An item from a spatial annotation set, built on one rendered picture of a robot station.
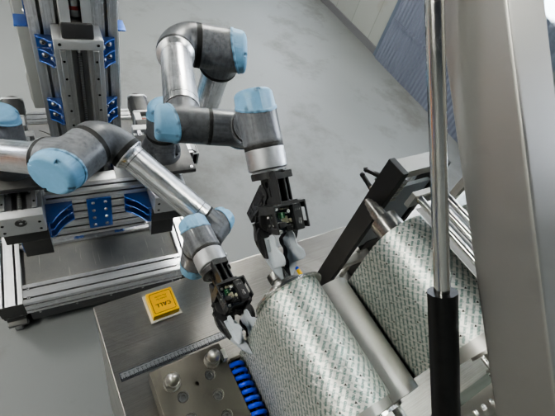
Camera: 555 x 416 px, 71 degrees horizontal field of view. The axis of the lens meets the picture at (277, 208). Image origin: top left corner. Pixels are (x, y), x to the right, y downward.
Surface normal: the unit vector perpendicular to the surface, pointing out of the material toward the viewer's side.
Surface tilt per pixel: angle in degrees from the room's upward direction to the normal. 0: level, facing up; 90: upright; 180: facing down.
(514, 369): 90
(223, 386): 0
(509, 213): 90
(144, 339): 0
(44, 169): 87
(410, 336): 92
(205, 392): 0
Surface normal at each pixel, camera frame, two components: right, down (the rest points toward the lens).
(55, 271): 0.26, -0.65
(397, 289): -0.85, 0.24
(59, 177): -0.23, 0.64
